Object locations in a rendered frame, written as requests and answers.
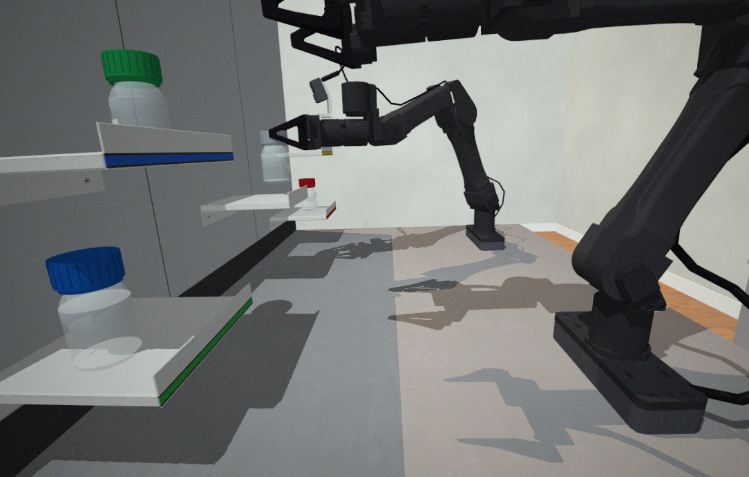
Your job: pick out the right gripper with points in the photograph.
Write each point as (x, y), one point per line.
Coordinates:
(329, 134)

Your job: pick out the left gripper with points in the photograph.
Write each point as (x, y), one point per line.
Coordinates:
(393, 22)

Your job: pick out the white bottle with red cap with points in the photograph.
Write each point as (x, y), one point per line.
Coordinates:
(309, 203)

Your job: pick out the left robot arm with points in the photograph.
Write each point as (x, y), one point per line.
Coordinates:
(616, 256)

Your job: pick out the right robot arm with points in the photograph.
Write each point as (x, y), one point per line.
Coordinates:
(359, 99)

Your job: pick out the white bottle with grey cap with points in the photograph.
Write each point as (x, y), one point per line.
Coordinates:
(275, 160)

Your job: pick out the white bottle with green cap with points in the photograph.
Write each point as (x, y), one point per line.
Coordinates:
(135, 99)

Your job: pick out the clear glass bottle with blue cap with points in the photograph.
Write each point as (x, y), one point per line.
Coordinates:
(96, 310)

